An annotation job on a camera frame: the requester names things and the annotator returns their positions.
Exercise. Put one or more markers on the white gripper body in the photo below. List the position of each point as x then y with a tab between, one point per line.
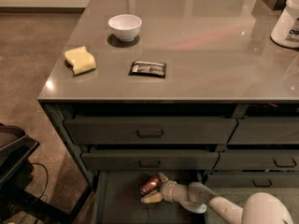
169	189

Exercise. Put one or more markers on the red coke can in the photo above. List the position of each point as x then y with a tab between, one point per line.
152	184

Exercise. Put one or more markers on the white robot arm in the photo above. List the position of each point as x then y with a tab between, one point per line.
259	208

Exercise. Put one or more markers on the middle left drawer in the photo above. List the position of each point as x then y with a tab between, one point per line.
149	159

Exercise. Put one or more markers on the open bottom left drawer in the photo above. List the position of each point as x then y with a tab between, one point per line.
118	201

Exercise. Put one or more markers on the bottom right drawer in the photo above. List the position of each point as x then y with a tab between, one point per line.
253	180

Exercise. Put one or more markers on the middle right drawer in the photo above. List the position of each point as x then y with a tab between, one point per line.
254	160

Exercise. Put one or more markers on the top left drawer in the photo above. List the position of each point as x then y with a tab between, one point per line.
149	130

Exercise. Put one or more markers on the grey drawer cabinet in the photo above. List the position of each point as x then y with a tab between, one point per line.
192	88

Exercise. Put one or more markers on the top right drawer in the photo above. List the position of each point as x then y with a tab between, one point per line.
266	131

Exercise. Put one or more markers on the dark snack packet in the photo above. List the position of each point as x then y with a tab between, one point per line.
150	69

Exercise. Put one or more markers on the yellow sponge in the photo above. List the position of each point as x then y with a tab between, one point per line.
80	59

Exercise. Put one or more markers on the black chair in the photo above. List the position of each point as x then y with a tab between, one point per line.
16	146

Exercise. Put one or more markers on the white ceramic bowl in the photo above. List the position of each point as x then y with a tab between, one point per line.
126	27

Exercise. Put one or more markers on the white wipes canister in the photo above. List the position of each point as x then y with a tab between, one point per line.
286	31

